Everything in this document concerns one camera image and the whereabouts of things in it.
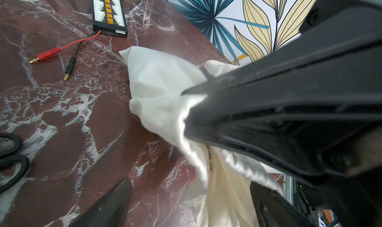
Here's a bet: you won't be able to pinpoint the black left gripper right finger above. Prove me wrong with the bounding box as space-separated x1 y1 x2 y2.
250 182 314 227

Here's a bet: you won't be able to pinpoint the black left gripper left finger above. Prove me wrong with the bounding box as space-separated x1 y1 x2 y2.
70 179 132 227

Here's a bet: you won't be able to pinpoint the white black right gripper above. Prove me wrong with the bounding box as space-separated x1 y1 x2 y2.
186 0 382 227

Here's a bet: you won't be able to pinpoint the white drawstring soil bag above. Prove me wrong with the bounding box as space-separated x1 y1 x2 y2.
120 46 283 227

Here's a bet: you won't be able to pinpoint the black parallel charging board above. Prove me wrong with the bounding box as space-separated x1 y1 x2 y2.
91 0 128 38

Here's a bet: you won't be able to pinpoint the black handled scissors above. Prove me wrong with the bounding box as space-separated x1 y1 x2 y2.
1 133 30 194

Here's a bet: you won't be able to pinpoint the black banana plug cable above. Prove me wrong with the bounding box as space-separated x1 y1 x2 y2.
64 31 99 81

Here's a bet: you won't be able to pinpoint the red banana plug cable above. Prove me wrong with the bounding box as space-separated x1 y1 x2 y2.
29 29 102 64

